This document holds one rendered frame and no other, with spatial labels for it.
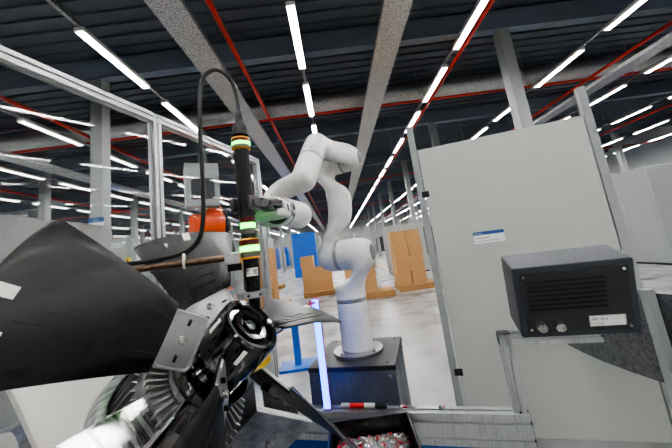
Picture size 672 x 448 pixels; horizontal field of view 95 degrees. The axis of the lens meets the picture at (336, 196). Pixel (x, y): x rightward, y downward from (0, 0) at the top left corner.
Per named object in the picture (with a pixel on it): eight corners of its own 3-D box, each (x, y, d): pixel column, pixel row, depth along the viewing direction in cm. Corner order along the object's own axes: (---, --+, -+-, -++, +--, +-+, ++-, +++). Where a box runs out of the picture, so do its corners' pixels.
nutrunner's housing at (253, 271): (245, 311, 65) (229, 109, 73) (245, 308, 69) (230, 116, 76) (264, 307, 66) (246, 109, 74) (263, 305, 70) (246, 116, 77)
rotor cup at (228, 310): (207, 426, 49) (258, 368, 48) (159, 354, 53) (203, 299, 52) (257, 384, 63) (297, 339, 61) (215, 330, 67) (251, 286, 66)
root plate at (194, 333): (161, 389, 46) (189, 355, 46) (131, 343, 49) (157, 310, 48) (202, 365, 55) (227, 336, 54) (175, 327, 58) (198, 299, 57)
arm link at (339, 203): (352, 269, 115) (314, 273, 122) (363, 268, 126) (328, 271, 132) (338, 145, 127) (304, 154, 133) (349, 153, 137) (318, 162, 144)
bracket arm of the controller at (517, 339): (500, 346, 82) (497, 334, 83) (497, 342, 85) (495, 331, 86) (605, 342, 76) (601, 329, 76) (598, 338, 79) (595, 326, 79)
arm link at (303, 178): (277, 153, 113) (247, 214, 92) (318, 148, 108) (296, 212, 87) (286, 172, 119) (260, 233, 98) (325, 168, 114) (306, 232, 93)
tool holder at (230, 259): (227, 303, 63) (223, 254, 64) (228, 299, 69) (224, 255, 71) (271, 295, 66) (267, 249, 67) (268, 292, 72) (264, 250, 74)
